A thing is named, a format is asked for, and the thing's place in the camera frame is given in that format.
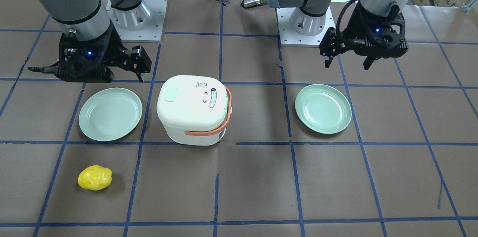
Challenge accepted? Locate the black gripper, open side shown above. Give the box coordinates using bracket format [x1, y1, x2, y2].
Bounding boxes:
[324, 3, 409, 70]

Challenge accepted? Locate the black gripper, yellow-toy side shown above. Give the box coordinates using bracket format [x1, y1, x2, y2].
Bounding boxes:
[54, 24, 127, 83]

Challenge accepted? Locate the robot arm on open side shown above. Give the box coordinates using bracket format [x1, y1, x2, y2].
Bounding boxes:
[267, 0, 409, 70]

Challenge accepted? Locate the robot arm over yellow toy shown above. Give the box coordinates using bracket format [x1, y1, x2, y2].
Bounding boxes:
[28, 0, 153, 83]

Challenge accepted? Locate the white rice cooker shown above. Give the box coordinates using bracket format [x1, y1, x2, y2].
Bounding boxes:
[156, 75, 232, 146]

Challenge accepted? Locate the green plate on open side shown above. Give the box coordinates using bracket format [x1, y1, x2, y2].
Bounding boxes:
[294, 84, 352, 134]

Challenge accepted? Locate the green plate near yellow toy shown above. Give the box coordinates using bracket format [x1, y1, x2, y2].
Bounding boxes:
[78, 87, 142, 141]

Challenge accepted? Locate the yellow toy potato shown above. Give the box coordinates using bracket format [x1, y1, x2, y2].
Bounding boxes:
[77, 165, 112, 191]

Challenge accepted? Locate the black camera on open-side gripper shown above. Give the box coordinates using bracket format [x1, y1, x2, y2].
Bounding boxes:
[319, 27, 348, 58]

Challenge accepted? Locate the black camera on yellow-toy gripper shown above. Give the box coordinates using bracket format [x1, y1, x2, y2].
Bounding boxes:
[109, 46, 152, 82]

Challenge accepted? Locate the metal base plate, open side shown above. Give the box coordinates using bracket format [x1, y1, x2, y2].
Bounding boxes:
[276, 8, 336, 47]

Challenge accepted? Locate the metal base plate, yellow-toy side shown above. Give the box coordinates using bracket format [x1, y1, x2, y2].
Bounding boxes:
[106, 0, 168, 43]

